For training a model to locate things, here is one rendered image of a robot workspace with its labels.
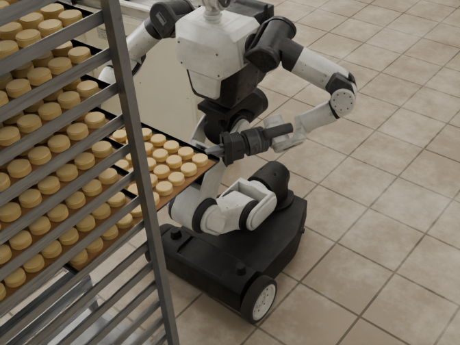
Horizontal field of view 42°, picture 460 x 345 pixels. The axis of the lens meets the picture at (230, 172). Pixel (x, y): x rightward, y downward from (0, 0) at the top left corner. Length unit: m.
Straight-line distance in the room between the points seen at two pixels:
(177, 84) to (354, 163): 1.06
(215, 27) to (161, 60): 1.01
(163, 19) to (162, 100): 1.02
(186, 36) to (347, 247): 1.32
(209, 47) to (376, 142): 1.73
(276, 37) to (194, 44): 0.28
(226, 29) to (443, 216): 1.58
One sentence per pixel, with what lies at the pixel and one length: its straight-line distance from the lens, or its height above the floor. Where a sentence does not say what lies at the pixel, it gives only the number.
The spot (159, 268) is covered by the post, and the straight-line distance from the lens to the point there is 1.83.
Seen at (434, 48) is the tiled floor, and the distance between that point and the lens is 4.49.
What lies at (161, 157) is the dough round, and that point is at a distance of 1.93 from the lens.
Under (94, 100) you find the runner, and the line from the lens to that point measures 1.41.
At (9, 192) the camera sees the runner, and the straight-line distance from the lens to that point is 1.35.
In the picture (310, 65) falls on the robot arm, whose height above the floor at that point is 1.12.
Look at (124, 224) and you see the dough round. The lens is 1.72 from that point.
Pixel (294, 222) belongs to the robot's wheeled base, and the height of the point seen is 0.17.
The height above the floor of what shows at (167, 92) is 0.48.
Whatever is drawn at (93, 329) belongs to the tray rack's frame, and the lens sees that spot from 2.44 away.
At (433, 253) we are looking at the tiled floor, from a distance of 2.88.
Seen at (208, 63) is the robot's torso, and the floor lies 1.09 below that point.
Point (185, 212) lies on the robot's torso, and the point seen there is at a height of 0.54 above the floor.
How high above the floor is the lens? 2.05
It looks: 39 degrees down
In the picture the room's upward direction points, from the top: 4 degrees counter-clockwise
